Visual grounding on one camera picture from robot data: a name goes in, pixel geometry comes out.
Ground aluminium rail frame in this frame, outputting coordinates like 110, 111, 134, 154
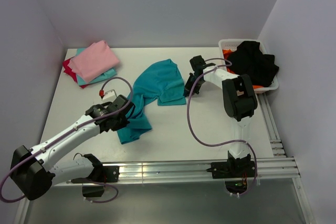
13, 95, 316, 224

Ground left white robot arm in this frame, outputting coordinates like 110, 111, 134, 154
9, 95, 135, 200

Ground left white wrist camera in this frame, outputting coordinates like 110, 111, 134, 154
99, 89, 117, 102

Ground white plastic basket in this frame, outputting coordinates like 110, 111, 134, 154
218, 38, 279, 94

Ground folded red t shirt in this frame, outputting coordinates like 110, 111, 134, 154
62, 58, 88, 89

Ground folded pink t shirt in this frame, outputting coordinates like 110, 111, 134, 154
68, 40, 120, 83

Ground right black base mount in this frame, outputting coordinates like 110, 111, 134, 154
206, 154, 257, 195

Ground black t shirt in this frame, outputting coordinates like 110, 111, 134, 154
228, 41, 279, 87

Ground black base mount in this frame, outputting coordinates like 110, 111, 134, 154
206, 154, 257, 195
71, 165, 119, 203

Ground orange t shirt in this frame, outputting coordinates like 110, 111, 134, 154
222, 49, 263, 89

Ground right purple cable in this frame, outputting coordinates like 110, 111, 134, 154
185, 58, 259, 198

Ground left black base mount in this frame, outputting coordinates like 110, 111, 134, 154
71, 165, 119, 203

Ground folded light teal t shirt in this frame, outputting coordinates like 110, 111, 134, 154
75, 48, 116, 85

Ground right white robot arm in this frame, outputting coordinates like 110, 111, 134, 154
184, 56, 258, 177

